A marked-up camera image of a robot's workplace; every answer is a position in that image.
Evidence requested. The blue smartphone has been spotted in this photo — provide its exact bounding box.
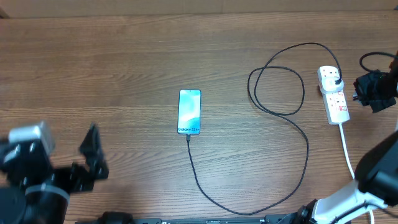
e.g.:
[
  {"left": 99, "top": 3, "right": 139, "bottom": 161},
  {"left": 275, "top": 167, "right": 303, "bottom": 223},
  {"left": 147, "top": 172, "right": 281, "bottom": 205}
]
[{"left": 177, "top": 90, "right": 201, "bottom": 134}]

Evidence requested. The black charger cable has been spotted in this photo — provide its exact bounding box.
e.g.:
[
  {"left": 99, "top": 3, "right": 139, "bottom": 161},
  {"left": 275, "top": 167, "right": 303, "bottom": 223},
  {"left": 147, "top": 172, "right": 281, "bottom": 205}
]
[{"left": 185, "top": 42, "right": 343, "bottom": 217}]

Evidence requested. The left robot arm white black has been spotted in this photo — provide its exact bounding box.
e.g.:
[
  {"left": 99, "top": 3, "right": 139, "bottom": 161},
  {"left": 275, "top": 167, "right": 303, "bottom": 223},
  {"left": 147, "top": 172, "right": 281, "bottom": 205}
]
[{"left": 1, "top": 121, "right": 109, "bottom": 223}]

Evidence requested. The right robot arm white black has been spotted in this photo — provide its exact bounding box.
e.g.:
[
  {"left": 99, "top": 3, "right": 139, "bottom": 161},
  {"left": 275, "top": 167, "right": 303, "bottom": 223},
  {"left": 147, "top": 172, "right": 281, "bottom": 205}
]
[{"left": 283, "top": 54, "right": 397, "bottom": 223}]

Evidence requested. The white charger plug adapter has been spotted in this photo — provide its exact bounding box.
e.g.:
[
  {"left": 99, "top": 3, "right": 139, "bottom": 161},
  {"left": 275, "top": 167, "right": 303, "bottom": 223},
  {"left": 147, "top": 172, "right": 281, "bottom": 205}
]
[{"left": 320, "top": 77, "right": 344, "bottom": 94}]

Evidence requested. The white power strip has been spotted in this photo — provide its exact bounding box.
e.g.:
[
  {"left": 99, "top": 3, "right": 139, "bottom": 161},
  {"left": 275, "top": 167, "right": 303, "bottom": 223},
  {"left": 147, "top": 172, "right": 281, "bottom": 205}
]
[{"left": 317, "top": 65, "right": 349, "bottom": 125}]

